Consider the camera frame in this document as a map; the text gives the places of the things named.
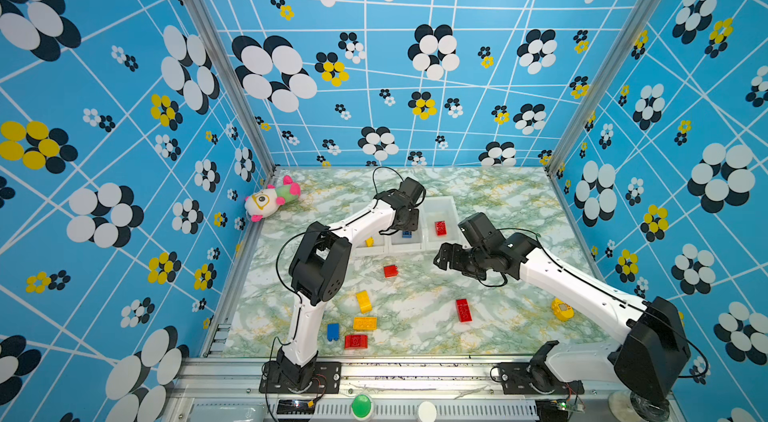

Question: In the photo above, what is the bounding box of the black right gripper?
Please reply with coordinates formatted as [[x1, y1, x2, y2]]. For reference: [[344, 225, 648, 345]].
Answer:
[[431, 242, 489, 279]]

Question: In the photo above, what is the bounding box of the long red brick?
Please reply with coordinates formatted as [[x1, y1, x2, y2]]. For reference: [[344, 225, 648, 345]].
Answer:
[[455, 299, 472, 323]]

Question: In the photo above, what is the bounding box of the yellow rounded plate brick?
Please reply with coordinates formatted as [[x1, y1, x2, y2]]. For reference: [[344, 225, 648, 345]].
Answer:
[[551, 298, 575, 322]]

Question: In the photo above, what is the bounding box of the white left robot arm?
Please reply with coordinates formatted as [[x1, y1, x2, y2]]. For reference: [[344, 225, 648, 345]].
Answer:
[[275, 177, 426, 389]]

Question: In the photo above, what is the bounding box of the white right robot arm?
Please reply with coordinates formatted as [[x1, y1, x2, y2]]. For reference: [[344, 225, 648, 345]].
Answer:
[[433, 212, 692, 405]]

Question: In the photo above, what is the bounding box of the right white plastic bin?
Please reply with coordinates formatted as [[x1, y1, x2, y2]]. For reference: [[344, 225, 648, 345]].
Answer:
[[419, 196, 466, 253]]

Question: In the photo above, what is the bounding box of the white plastic bin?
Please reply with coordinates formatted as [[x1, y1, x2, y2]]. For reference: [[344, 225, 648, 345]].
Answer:
[[352, 234, 388, 257], [419, 196, 466, 253], [388, 230, 424, 254]]

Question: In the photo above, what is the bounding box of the middle white plastic bin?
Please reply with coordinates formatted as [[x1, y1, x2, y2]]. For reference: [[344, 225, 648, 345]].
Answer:
[[388, 230, 424, 254]]

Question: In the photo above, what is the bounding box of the left white plastic bin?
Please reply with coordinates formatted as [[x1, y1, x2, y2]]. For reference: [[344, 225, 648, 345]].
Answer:
[[352, 234, 388, 257]]

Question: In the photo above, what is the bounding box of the small red square brick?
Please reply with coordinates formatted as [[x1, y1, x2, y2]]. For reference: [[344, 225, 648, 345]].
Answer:
[[383, 265, 398, 278]]

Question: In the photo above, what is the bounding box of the yellow curved brick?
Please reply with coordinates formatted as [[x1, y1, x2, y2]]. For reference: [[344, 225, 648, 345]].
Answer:
[[356, 290, 373, 314]]

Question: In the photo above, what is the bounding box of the yellow long brick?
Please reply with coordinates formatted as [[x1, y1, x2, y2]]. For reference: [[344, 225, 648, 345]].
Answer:
[[353, 317, 377, 332]]

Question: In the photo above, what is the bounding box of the plush fish toy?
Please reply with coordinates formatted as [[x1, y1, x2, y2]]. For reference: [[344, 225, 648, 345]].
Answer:
[[244, 175, 301, 222]]

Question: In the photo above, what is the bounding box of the white push button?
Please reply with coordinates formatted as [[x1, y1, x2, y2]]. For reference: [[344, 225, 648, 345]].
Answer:
[[417, 401, 437, 422]]

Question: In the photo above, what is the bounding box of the green push button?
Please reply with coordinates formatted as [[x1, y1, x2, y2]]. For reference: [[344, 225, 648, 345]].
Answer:
[[350, 394, 374, 421]]

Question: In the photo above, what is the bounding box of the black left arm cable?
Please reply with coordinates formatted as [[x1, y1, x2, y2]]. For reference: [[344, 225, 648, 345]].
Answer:
[[273, 166, 406, 303]]

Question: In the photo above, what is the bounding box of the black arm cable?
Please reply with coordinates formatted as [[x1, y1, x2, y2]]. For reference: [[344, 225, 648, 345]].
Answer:
[[479, 227, 710, 381], [273, 166, 406, 303]]

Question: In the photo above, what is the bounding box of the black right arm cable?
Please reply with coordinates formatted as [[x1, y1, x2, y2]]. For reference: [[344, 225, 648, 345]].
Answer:
[[479, 227, 710, 381]]

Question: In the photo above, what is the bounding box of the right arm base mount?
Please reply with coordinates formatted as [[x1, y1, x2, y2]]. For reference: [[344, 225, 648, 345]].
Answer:
[[492, 362, 584, 397]]

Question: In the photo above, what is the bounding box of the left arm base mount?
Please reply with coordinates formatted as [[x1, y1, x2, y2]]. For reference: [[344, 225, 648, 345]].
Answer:
[[259, 361, 342, 395]]

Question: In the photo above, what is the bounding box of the cable spool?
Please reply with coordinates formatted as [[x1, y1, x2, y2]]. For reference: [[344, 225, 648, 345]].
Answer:
[[608, 391, 670, 422]]

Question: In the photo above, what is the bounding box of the aluminium front rail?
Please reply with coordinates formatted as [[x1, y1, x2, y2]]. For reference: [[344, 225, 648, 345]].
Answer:
[[162, 356, 628, 421]]

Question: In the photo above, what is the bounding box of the left aluminium corner post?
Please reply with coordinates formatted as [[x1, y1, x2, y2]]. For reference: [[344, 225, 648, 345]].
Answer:
[[185, 0, 276, 181]]

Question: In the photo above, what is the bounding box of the aluminium corner post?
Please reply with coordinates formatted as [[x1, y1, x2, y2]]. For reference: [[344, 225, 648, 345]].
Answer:
[[546, 0, 662, 180], [185, 0, 276, 181]]

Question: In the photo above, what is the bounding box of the right aluminium corner post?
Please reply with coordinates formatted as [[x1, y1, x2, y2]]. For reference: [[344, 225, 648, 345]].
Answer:
[[546, 0, 662, 180]]

